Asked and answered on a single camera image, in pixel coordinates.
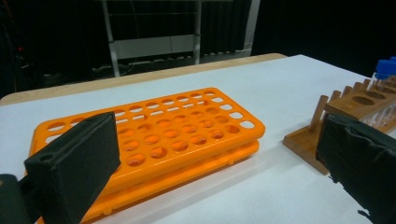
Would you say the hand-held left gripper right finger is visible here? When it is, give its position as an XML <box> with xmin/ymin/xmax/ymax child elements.
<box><xmin>315</xmin><ymin>113</ymin><xmax>396</xmax><ymax>224</ymax></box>

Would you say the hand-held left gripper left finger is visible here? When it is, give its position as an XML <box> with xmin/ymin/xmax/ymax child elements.
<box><xmin>23</xmin><ymin>111</ymin><xmax>121</xmax><ymax>224</ymax></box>

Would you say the wooden tube rack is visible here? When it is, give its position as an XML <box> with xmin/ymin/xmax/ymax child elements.
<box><xmin>282</xmin><ymin>77</ymin><xmax>396</xmax><ymax>175</ymax></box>

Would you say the orange plastic tube rack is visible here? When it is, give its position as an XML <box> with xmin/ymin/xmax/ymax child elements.
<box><xmin>28</xmin><ymin>87</ymin><xmax>266</xmax><ymax>224</ymax></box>

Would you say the white metal stand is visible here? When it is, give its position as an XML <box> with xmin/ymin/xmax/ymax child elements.
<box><xmin>100</xmin><ymin>0</ymin><xmax>204</xmax><ymax>78</ymax></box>

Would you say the white table mat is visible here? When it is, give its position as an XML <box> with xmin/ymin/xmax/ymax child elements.
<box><xmin>0</xmin><ymin>54</ymin><xmax>396</xmax><ymax>224</ymax></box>

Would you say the white metal post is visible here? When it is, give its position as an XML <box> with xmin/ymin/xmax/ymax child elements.
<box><xmin>242</xmin><ymin>0</ymin><xmax>262</xmax><ymax>58</ymax></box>

